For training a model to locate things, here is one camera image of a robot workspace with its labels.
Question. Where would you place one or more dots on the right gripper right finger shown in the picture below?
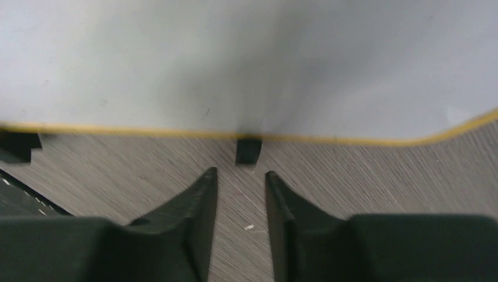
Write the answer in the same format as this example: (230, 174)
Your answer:
(308, 244)

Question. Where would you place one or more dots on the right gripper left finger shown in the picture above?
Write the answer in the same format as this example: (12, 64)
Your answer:
(170, 243)

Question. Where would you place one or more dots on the metal wire whiteboard stand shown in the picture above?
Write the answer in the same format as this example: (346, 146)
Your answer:
(17, 148)

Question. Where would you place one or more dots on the yellow framed whiteboard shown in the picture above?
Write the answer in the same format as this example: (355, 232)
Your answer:
(388, 73)

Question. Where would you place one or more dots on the black white checkerboard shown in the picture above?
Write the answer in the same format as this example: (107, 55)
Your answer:
(18, 199)

